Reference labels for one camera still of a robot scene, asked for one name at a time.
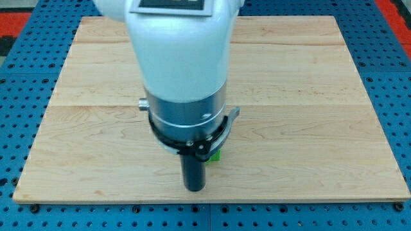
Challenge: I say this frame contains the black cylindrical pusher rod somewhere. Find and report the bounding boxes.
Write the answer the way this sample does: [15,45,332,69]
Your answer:
[180,155,206,192]

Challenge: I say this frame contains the silver flange with black clamp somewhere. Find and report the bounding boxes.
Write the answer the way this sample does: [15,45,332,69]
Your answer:
[138,85,240,162]

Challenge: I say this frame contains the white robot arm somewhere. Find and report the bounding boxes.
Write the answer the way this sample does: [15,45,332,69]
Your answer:
[94,0,244,191]

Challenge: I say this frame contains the green block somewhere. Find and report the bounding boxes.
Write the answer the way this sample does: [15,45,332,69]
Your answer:
[205,150,221,164]

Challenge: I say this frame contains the wooden board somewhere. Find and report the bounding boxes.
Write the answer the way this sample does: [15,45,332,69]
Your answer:
[13,16,410,205]

